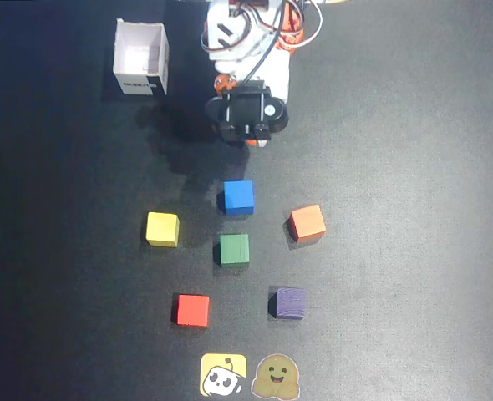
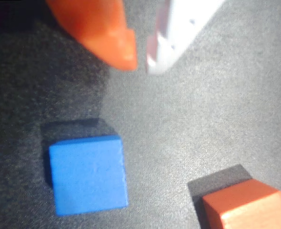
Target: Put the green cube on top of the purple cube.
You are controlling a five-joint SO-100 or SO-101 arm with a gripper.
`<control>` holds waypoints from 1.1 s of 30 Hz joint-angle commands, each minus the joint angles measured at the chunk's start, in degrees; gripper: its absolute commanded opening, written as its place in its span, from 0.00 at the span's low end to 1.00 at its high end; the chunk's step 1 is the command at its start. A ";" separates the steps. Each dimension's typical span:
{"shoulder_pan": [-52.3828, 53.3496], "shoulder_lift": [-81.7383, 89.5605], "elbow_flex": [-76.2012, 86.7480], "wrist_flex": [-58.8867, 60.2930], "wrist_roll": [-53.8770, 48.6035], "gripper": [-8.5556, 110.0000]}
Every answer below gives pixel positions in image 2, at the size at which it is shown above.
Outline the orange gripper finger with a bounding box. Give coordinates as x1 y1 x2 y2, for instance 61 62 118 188
45 0 139 71

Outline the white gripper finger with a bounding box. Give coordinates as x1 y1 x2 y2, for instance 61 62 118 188
145 0 227 75

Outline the blue wooden cube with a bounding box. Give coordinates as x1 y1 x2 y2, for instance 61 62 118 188
48 135 130 217

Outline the orange wooden cube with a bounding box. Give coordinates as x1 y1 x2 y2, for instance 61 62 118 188
201 178 281 229

